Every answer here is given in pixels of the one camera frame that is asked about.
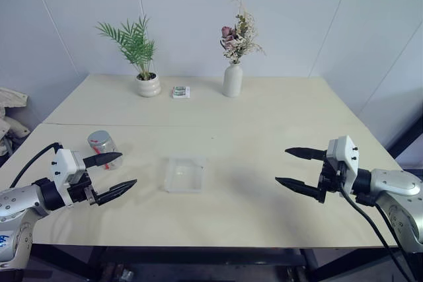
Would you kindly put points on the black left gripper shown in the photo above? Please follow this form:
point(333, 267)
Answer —
point(79, 191)

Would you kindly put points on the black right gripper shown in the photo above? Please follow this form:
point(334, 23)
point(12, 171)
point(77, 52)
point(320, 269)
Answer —
point(330, 179)

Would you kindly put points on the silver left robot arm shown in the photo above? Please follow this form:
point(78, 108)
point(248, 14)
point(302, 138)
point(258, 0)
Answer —
point(20, 201)

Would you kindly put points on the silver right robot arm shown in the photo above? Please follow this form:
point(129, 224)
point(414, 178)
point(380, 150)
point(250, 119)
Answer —
point(396, 193)

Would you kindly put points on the clear plastic jar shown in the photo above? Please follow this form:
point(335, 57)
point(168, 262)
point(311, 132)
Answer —
point(107, 145)

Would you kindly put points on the clear plastic container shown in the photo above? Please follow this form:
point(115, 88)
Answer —
point(185, 174)

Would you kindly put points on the white ribbed plant pot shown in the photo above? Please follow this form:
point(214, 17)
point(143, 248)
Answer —
point(148, 87)

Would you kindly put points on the small white green box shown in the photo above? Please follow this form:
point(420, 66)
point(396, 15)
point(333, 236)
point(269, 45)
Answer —
point(180, 92)

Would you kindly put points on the beige crumpled cloth pile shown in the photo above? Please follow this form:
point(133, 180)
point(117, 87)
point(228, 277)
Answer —
point(11, 120)

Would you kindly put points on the white ceramic vase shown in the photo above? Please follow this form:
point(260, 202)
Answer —
point(232, 80)

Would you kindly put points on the green palm plant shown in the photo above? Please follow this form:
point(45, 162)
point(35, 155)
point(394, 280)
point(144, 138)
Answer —
point(133, 42)

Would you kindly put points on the dried flower bouquet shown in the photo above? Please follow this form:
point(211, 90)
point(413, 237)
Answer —
point(239, 36)

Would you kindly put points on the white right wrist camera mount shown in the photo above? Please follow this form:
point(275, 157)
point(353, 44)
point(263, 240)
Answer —
point(345, 158)

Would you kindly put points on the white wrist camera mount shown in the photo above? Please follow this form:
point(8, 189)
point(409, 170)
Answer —
point(345, 158)
point(62, 163)

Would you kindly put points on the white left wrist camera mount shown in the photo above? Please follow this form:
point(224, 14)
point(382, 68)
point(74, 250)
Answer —
point(62, 163)

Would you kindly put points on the black metal table frame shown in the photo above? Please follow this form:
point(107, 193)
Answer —
point(198, 259)

